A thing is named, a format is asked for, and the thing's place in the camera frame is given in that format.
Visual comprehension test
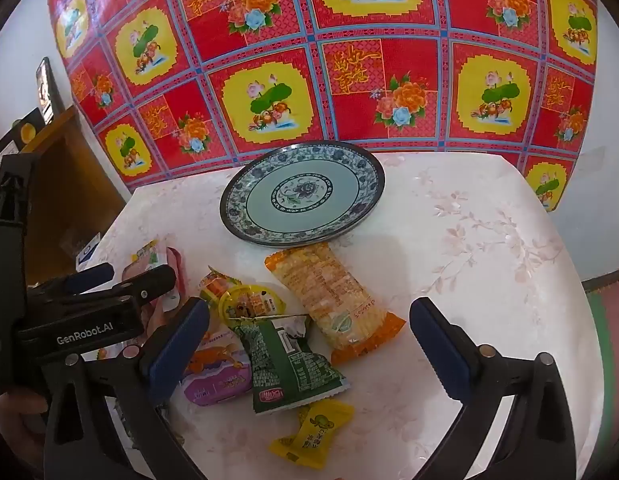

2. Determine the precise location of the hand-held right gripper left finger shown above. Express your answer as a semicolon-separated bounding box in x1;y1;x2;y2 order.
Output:
42;297;213;480

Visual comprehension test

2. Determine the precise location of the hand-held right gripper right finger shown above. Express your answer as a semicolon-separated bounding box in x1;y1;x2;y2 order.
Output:
408;297;577;480

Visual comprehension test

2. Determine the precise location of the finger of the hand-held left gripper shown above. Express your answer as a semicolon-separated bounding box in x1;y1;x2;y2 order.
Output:
37;264;178;313
27;262;115;297

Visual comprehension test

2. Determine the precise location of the white pink drink pouch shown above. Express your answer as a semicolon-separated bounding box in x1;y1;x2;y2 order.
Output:
122;241;169;277

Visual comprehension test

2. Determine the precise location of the pink snack packet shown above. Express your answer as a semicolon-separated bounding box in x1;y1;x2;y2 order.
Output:
162;247;186;313

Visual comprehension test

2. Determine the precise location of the purple candy tin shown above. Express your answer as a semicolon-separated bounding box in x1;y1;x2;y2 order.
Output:
182;330;253;407

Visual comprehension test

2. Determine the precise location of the clear burger gummy packet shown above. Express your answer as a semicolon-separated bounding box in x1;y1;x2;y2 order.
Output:
198;266;240;306

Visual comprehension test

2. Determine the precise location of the yellow jelly cup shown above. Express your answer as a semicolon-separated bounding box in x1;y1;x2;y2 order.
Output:
218;282;288;322

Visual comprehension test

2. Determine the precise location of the green snack packet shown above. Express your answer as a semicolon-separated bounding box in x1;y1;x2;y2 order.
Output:
228;312;351;415

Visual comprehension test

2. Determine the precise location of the orange cracker packet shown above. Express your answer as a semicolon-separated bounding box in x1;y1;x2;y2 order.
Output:
264;242;407;366

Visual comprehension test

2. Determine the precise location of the yellow candy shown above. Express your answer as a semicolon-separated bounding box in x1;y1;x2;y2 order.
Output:
268;401;355;467

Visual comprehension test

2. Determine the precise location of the blue patterned ceramic plate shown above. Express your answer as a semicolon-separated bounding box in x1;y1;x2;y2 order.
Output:
220;141;386;247

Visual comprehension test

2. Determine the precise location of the person's left hand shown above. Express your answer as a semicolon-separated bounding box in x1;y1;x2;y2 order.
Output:
0;389;49;456

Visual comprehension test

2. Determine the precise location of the blue white box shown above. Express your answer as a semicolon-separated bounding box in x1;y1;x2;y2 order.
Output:
74;234;101;267

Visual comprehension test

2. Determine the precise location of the wooden cabinet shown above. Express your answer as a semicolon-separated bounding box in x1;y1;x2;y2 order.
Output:
0;105;128;286

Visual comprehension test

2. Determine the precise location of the white floral tablecloth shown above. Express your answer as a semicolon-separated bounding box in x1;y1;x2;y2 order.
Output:
77;152;617;480

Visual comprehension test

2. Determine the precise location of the black box with yellow circle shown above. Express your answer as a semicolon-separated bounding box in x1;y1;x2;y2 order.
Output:
0;107;45;161

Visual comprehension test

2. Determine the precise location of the red floral printed cloth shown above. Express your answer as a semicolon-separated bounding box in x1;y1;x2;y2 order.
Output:
46;0;599;212

